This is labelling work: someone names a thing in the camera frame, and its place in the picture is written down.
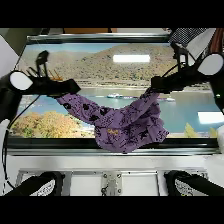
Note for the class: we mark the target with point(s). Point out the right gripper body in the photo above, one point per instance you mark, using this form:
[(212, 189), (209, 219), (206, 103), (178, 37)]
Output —
[(161, 84)]

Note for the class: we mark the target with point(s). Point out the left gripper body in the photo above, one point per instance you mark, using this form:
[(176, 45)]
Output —
[(65, 87)]

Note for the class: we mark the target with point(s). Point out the purple patterned garment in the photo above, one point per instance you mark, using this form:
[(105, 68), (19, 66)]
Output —
[(123, 123)]

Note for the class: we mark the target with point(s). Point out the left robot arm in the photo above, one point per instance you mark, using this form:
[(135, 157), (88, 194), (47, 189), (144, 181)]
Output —
[(20, 81)]

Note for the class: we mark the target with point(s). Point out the black checked garment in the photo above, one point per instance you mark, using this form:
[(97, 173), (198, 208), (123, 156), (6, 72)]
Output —
[(185, 35)]

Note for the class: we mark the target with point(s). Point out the white garment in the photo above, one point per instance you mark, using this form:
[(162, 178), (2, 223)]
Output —
[(203, 41)]

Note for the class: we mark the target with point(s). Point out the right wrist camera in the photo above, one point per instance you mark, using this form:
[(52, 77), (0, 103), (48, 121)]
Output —
[(180, 55)]

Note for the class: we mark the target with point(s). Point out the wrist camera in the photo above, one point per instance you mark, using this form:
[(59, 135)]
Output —
[(42, 59), (180, 55)]

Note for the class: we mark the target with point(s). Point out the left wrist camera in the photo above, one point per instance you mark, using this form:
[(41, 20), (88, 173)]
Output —
[(42, 59)]

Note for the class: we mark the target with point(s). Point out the silver frame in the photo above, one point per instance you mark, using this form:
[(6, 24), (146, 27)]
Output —
[(111, 181)]

